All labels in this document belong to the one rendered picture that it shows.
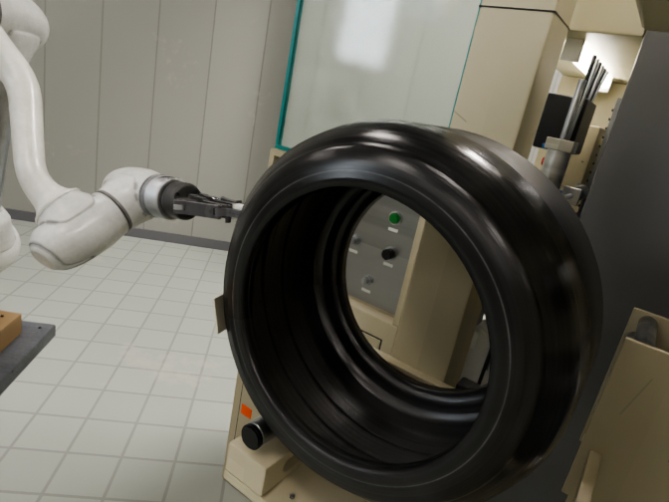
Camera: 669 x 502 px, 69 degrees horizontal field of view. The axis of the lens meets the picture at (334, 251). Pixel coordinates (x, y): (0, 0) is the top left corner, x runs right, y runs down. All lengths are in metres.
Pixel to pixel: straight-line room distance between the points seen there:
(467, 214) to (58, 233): 0.75
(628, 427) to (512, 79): 0.60
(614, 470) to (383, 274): 0.74
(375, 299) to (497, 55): 0.76
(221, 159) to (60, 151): 1.26
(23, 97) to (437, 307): 0.94
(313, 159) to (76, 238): 0.53
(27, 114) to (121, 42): 3.16
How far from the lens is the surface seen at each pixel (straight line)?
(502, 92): 0.95
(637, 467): 0.96
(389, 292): 1.40
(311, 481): 0.97
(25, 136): 1.16
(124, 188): 1.08
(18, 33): 1.45
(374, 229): 1.39
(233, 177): 4.22
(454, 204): 0.56
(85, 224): 1.04
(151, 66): 4.26
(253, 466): 0.91
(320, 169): 0.65
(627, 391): 0.91
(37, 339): 1.65
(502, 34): 0.97
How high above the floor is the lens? 1.46
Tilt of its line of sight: 18 degrees down
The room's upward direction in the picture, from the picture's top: 11 degrees clockwise
